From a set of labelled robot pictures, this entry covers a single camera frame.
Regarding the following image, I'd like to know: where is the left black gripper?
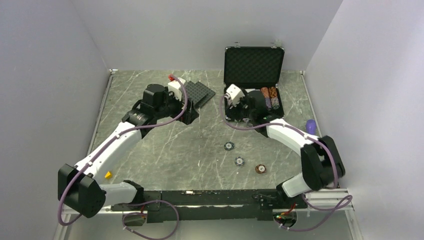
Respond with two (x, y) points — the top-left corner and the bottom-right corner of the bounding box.
(154, 87), (199, 125)

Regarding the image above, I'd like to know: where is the purple chip stack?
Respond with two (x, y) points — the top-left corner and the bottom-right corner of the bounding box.
(264, 97), (272, 111)

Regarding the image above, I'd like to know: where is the red chip stack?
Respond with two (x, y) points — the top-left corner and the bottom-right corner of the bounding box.
(260, 87), (270, 99)

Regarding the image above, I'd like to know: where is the small chip stack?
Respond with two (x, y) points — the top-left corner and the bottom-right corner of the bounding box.
(270, 97), (280, 110)

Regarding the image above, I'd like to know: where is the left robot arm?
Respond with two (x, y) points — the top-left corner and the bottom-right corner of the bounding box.
(57, 79), (199, 218)

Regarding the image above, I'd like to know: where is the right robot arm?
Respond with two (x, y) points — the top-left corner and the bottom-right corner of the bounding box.
(219, 88), (346, 208)

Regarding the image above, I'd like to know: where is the black poker case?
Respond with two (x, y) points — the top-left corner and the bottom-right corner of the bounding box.
(223, 46), (286, 123)

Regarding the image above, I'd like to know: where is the purple cylinder object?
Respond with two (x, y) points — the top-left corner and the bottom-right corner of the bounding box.
(305, 119), (317, 135)

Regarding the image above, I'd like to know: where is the small yellow object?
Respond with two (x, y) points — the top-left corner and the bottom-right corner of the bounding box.
(104, 171), (113, 180)

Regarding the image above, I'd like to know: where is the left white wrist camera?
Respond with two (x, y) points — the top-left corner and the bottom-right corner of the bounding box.
(167, 74), (185, 102)

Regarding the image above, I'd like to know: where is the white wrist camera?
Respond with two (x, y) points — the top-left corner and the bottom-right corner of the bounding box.
(167, 74), (185, 102)
(224, 84), (245, 108)

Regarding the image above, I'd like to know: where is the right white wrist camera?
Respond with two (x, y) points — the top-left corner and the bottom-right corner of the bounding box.
(224, 84), (245, 108)

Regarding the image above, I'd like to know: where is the black base frame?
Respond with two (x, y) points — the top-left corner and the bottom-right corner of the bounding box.
(110, 188), (309, 223)

